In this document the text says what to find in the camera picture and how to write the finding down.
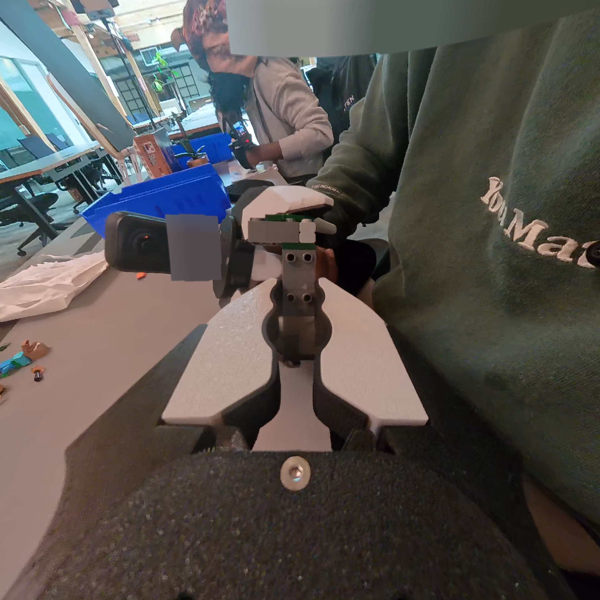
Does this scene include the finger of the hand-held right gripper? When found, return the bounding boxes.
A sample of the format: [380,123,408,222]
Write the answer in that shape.
[241,185,335,226]
[246,220,338,250]

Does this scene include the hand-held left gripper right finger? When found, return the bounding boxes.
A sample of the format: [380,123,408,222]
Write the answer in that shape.
[314,280,428,427]

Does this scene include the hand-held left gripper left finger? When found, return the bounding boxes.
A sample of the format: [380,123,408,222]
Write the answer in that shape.
[162,280,282,425]

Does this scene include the grey white brick column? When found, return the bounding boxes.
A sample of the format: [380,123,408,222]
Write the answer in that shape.
[280,242,326,366]

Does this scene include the person's right hand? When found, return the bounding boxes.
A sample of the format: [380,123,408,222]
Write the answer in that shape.
[317,249,339,282]

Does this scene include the blue plastic bin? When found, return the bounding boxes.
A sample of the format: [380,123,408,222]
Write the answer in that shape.
[174,132,235,169]
[82,164,232,237]

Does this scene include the orange carton box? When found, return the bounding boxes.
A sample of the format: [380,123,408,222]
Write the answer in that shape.
[133,133,174,179]

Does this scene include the white crumpled bag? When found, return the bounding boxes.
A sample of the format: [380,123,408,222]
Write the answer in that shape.
[0,252,108,322]

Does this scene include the wooden office table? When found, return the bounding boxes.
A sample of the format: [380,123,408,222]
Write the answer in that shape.
[0,141,104,244]

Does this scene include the black office chair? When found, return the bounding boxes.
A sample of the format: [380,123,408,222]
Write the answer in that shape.
[0,183,57,256]

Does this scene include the pile of colourful brick figures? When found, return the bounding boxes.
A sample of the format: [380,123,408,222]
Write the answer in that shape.
[0,340,52,394]

